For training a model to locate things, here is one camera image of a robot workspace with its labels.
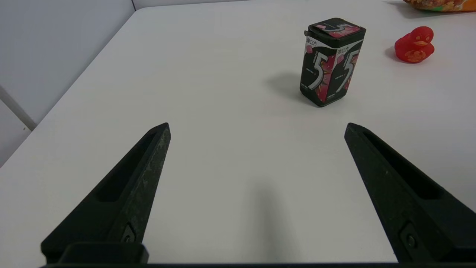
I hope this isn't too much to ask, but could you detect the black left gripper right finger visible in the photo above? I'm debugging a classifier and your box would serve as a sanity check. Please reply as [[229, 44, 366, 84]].
[[344, 123, 476, 263]]

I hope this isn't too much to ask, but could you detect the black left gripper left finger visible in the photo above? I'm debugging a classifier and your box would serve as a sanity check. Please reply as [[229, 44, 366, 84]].
[[41, 123, 171, 263]]

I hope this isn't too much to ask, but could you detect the white partition support bar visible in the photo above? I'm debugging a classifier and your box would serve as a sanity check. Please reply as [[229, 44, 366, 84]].
[[0, 85, 38, 131]]

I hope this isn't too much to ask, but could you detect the red rubber duck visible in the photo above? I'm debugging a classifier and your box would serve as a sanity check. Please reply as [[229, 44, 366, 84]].
[[395, 26, 435, 63]]

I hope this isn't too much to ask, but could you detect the black gum box with 5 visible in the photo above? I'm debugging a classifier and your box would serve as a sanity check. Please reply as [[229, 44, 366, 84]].
[[299, 17, 367, 108]]

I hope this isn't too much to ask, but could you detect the orange snack bag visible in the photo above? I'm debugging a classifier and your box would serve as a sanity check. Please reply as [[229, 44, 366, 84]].
[[403, 0, 476, 12]]

